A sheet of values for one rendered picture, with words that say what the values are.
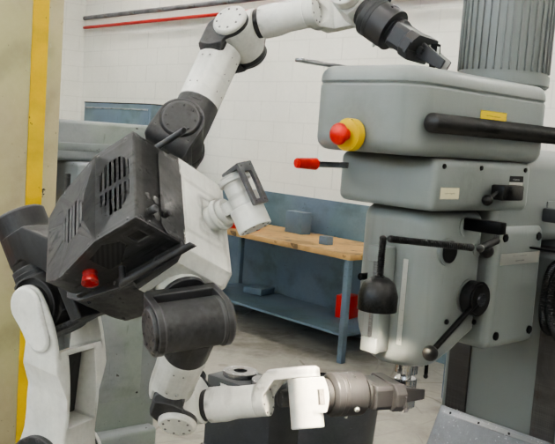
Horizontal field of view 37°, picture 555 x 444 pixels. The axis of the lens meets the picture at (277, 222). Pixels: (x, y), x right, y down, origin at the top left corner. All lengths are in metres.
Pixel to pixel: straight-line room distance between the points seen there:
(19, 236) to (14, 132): 1.26
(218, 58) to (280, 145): 6.40
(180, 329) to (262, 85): 7.09
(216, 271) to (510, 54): 0.77
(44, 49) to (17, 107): 0.23
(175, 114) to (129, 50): 8.85
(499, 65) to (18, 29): 1.79
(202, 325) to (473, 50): 0.84
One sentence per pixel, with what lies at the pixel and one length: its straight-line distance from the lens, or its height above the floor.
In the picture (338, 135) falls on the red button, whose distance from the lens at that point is 1.48.
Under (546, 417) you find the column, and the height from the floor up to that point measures 1.16.
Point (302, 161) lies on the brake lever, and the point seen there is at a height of 1.70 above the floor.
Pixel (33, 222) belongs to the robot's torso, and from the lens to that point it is 1.82.
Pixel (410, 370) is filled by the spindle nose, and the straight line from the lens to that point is 1.73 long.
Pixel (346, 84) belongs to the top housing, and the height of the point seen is 1.85.
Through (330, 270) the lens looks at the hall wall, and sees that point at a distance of 7.68.
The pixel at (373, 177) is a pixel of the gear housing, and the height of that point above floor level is 1.68.
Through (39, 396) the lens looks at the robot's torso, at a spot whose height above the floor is 1.17.
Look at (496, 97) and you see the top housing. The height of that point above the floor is 1.85.
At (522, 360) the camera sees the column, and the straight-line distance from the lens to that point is 2.03.
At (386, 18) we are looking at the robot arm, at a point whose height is 2.00.
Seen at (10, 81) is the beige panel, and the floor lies 1.87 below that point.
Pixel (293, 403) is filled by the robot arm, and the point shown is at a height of 1.24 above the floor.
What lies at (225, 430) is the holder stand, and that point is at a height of 1.00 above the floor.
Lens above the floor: 1.75
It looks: 6 degrees down
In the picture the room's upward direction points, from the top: 4 degrees clockwise
